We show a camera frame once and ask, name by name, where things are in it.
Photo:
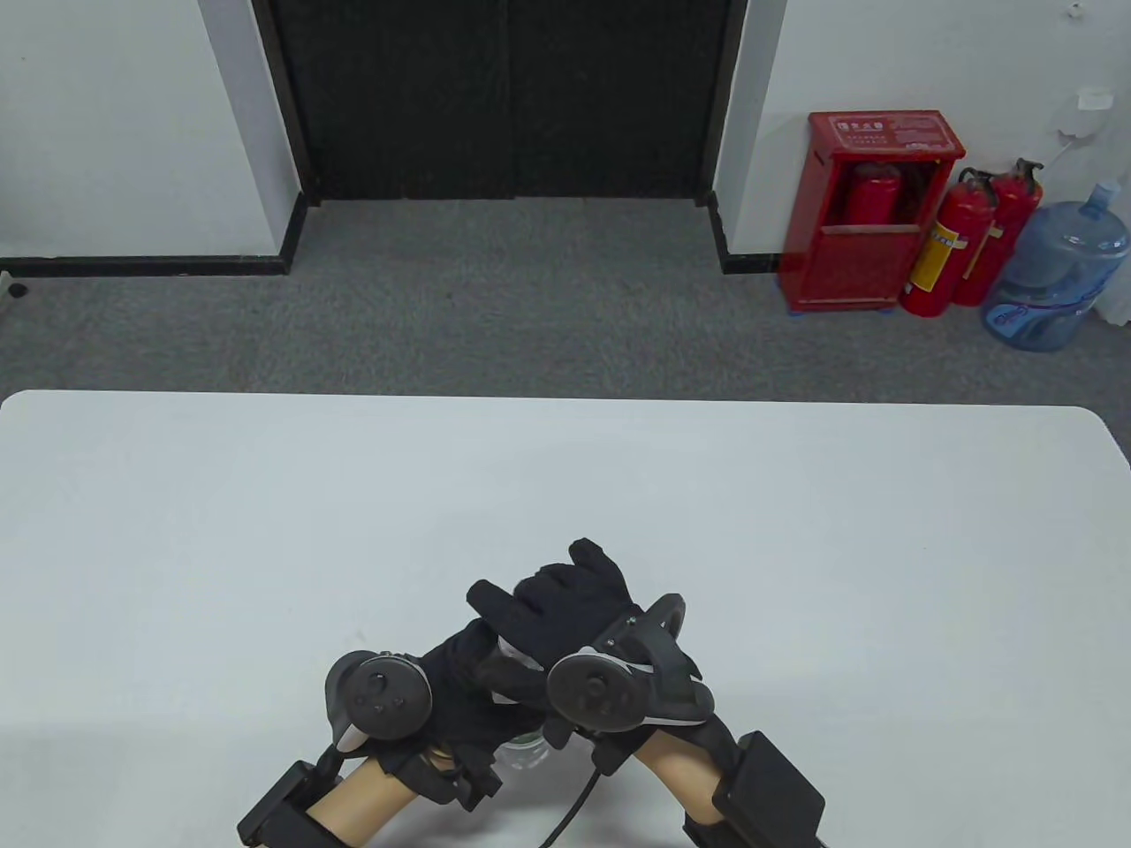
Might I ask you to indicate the person's left hand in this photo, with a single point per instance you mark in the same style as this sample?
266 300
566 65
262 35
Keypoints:
468 698

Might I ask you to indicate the person's right hand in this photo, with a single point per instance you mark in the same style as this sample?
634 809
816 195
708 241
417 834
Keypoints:
565 609

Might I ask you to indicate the clear mineral water bottle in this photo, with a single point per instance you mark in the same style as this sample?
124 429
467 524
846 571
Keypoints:
523 753

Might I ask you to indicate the person's right forearm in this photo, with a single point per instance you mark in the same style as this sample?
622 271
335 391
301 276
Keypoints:
680 768

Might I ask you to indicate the person's left forearm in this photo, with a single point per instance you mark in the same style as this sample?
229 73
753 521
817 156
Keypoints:
367 795

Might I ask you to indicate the large blue water jug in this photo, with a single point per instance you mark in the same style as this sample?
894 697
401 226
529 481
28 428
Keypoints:
1051 274

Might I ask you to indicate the black right hand controller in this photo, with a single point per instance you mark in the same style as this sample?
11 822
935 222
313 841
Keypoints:
592 691

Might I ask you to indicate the black hand controller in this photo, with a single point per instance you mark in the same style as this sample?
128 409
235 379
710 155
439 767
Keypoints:
592 691
380 698

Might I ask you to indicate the black left hand controller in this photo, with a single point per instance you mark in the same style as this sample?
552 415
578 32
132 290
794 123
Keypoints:
380 698

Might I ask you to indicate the black left wrist box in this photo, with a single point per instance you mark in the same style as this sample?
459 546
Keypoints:
283 808

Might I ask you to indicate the black wrist box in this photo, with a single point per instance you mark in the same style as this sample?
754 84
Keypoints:
769 786
283 808

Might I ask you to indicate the black right wrist box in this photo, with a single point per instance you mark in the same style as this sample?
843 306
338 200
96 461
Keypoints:
769 786

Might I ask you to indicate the red fire extinguisher cabinet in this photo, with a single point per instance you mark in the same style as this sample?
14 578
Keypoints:
848 265

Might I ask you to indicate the red extinguisher inside cabinet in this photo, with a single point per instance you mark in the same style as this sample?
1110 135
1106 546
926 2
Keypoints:
870 199

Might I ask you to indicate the red extinguisher yellow label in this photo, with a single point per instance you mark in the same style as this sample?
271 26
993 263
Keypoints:
941 256

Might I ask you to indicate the black double door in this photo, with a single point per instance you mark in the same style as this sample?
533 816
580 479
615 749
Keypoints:
504 97

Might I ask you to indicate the red fire extinguisher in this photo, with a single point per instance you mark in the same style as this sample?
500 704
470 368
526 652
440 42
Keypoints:
1003 238

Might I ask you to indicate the white wall fixture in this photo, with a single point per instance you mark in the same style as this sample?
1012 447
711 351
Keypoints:
1094 99

